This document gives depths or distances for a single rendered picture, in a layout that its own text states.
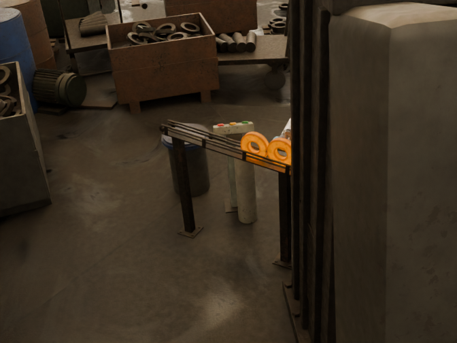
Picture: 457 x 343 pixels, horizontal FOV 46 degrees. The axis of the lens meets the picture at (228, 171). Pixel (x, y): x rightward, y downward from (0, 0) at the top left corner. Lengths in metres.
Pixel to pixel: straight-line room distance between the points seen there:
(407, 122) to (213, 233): 2.32
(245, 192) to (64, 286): 1.18
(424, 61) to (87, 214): 2.91
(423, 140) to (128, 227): 2.58
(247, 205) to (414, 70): 2.29
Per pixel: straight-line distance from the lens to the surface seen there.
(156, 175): 4.04
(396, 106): 1.23
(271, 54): 5.14
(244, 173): 3.25
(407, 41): 1.20
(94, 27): 6.18
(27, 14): 5.60
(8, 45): 5.12
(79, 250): 3.50
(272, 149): 2.76
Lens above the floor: 2.14
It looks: 32 degrees down
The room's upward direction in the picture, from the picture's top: 5 degrees counter-clockwise
